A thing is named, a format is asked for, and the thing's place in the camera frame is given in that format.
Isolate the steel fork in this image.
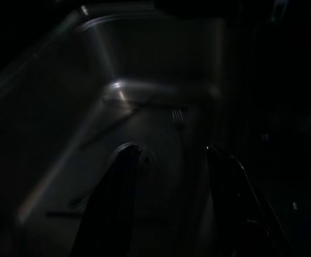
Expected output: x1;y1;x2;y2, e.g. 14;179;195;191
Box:
170;107;188;156

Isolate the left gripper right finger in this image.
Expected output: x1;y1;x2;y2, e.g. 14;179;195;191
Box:
206;145;294;257

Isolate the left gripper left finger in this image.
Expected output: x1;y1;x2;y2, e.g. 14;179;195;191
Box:
77;144;142;257

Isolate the stainless steel sink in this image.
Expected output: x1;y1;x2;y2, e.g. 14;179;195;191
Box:
0;5;241;257

